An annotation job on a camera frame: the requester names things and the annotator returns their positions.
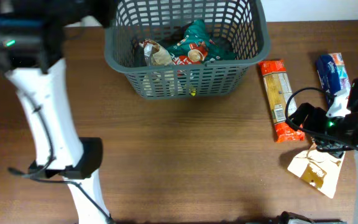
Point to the grey plastic basket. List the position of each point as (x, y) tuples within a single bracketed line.
[(238, 25)]

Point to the blue tissue multipack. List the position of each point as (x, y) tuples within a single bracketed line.
[(332, 73)]

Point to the orange spaghetti pasta packet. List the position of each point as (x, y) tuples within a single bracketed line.
[(278, 90)]

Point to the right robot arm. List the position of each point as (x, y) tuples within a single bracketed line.
[(334, 130)]

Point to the beige chocolate snack pouch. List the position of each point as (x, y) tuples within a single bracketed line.
[(165, 83)]

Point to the green Nescafe coffee bag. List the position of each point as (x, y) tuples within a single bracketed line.
[(197, 47)]

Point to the cream snack pouch right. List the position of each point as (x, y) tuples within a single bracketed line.
[(319, 169)]

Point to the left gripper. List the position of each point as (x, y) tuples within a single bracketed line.
[(107, 16)]

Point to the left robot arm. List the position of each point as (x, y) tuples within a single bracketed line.
[(31, 57)]

